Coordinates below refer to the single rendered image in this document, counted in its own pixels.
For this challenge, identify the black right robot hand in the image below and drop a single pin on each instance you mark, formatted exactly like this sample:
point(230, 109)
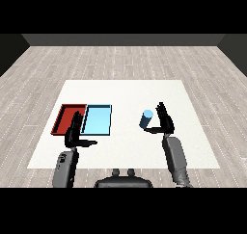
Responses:
point(166, 122)

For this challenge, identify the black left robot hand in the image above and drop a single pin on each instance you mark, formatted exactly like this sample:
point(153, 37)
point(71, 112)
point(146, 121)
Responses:
point(72, 135)

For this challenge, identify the shallow red open box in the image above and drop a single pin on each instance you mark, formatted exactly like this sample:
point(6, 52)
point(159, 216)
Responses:
point(66, 119)

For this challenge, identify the small blue can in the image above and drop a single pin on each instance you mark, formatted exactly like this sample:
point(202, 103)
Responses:
point(146, 119)

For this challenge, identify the shallow light blue open box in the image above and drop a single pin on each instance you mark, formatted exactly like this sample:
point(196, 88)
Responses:
point(97, 119)

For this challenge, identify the dark grey robot body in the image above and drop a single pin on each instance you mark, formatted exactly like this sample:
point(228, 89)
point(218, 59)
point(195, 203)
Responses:
point(123, 181)

